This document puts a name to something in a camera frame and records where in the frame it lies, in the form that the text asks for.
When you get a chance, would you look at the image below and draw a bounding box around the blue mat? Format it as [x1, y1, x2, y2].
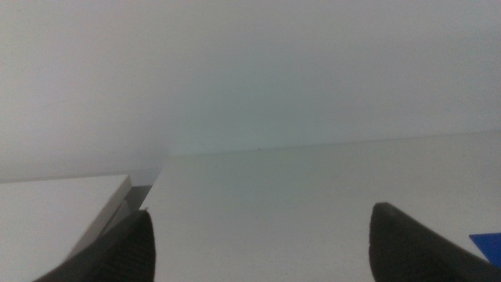
[468, 233, 501, 269]

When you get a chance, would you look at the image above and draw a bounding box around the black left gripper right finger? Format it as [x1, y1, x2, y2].
[368, 201, 501, 282]

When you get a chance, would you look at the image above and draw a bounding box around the white side table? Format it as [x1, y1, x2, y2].
[0, 174, 133, 282]

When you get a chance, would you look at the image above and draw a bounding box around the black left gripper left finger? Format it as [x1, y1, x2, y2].
[32, 208, 157, 282]

